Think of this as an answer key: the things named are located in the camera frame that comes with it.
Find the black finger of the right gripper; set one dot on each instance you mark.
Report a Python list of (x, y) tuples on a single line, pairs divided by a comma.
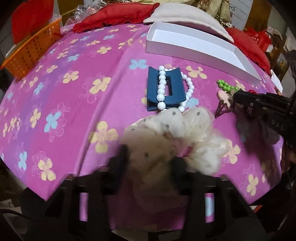
[(250, 100)]

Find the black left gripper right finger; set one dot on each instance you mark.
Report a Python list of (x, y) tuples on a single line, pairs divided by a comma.
[(215, 209)]

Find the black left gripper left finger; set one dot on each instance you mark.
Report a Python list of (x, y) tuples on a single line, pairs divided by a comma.
[(78, 209)]

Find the cream dotted scrunchie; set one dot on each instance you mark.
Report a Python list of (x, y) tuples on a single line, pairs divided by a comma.
[(155, 140)]

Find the blue hair claw clip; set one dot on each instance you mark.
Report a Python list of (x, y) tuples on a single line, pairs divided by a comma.
[(175, 89)]

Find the pink floral bed sheet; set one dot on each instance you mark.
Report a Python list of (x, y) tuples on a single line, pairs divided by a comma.
[(67, 115)]

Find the cream floral quilt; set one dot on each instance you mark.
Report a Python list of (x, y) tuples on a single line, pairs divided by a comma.
[(219, 9)]

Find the white shallow box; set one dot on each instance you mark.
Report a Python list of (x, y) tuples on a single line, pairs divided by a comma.
[(194, 45)]

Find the grey white pillow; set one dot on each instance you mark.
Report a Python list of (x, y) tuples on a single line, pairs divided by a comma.
[(189, 16)]

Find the orange plastic basket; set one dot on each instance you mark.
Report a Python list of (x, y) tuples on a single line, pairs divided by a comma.
[(25, 55)]

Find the red frilled pillow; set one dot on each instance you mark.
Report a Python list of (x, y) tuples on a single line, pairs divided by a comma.
[(116, 14)]

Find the red box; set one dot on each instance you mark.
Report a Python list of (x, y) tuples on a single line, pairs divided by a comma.
[(29, 17)]

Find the clear plastic bag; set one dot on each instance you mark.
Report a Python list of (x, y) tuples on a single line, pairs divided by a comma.
[(82, 11)]

